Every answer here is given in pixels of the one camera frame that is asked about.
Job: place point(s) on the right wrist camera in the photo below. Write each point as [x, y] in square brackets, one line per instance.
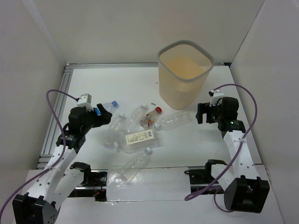
[216, 96]

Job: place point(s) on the square bottle beige label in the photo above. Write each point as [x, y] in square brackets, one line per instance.
[131, 143]

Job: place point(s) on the red cap dirty bottle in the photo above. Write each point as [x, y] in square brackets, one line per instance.
[150, 118]

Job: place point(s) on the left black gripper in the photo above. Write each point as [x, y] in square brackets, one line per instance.
[99, 115]

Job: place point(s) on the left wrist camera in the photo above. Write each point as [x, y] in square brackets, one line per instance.
[85, 101]

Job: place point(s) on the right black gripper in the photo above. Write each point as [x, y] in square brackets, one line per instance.
[203, 108]

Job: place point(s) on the clear crushed bottle left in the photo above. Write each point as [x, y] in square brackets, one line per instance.
[113, 133]

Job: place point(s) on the white front cover panel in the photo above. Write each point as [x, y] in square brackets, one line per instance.
[147, 184]

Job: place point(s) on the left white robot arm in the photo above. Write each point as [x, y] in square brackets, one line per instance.
[42, 201]

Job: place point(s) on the clear bottle white cap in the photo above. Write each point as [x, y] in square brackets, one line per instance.
[172, 121]

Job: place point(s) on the blue cap labelled bottle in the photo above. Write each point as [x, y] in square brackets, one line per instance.
[110, 106]

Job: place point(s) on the beige mesh waste bin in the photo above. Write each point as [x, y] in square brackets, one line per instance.
[183, 67]

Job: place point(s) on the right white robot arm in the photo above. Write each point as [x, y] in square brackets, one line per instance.
[244, 190]

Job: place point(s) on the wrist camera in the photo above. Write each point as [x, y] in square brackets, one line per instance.
[216, 96]
[85, 101]

